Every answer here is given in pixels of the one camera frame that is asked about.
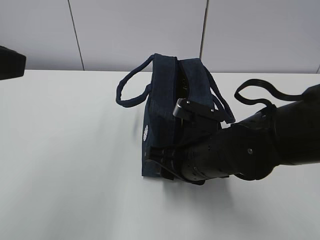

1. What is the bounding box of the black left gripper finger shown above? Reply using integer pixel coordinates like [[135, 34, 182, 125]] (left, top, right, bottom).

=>
[[0, 46, 27, 81]]

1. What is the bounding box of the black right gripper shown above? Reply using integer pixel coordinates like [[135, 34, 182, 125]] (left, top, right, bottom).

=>
[[146, 146, 198, 183]]

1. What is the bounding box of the dark navy lunch bag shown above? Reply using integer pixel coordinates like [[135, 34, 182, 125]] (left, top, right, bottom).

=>
[[116, 53, 236, 178]]

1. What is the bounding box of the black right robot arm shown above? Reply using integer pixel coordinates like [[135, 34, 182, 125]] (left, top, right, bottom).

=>
[[144, 79, 320, 185]]

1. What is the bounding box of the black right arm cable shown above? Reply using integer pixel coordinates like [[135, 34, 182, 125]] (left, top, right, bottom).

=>
[[234, 78, 311, 108]]

